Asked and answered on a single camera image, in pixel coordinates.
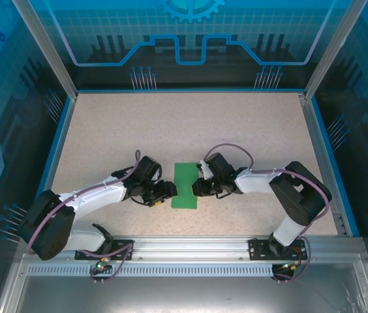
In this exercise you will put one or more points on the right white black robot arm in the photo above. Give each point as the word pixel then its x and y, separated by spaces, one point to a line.
pixel 255 182

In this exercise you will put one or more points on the aluminium side rail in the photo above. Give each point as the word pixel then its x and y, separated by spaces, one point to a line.
pixel 312 124

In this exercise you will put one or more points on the aluminium frame post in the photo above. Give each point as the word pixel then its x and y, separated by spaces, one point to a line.
pixel 330 49
pixel 52 55

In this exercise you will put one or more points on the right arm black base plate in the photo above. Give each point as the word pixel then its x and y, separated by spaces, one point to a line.
pixel 255 249

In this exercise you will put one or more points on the green square paper sheet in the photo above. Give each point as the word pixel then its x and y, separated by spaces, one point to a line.
pixel 184 172

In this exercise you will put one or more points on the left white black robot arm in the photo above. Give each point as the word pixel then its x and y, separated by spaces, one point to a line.
pixel 102 192

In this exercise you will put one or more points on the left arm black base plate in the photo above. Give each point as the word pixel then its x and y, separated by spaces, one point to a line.
pixel 123 244

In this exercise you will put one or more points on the metal bottom tray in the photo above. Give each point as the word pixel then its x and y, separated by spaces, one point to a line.
pixel 187 293

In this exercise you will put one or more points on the aluminium mounting rail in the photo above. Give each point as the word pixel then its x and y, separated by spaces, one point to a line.
pixel 190 247

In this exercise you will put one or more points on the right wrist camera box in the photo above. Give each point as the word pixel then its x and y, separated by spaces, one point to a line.
pixel 206 171

